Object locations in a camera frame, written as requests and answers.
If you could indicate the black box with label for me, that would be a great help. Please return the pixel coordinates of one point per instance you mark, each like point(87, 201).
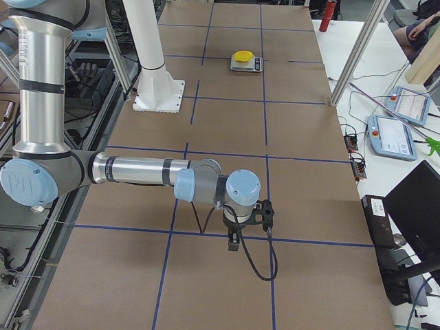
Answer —
point(378, 221)

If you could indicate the far teach pendant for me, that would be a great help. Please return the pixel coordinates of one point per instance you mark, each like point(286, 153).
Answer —
point(409, 104)

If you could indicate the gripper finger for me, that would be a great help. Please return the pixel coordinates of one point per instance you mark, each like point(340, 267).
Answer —
point(233, 241)

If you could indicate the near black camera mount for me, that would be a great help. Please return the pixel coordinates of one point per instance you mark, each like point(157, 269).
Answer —
point(264, 214)

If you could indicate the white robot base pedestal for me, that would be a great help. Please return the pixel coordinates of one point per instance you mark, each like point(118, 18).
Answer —
point(157, 90)

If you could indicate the aluminium frame post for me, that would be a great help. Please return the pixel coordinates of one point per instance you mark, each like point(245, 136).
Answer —
point(370, 24)

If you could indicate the yellow mango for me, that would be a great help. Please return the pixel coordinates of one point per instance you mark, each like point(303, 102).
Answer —
point(242, 56)

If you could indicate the silver digital kitchen scale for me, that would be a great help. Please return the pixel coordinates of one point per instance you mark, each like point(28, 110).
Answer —
point(255, 65)

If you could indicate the red bottle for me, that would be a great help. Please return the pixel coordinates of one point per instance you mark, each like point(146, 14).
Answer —
point(327, 15)

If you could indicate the black monitor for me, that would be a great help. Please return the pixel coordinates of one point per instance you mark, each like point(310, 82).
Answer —
point(413, 205)

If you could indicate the orange connector board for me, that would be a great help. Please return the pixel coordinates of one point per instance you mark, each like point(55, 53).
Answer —
point(358, 165)
point(351, 142)

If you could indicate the left orange connector board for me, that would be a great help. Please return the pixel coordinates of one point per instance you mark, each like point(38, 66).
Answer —
point(351, 142)

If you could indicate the teach pendant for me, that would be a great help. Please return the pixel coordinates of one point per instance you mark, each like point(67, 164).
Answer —
point(409, 104)
point(391, 138)

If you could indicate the right orange connector board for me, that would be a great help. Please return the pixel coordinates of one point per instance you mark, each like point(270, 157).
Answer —
point(358, 165)

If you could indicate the seated person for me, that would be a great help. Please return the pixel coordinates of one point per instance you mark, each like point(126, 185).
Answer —
point(413, 38)

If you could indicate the near teach pendant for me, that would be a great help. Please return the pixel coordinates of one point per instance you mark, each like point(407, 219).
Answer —
point(391, 138)

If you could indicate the brown paper table cover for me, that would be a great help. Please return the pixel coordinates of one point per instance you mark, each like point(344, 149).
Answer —
point(256, 98)

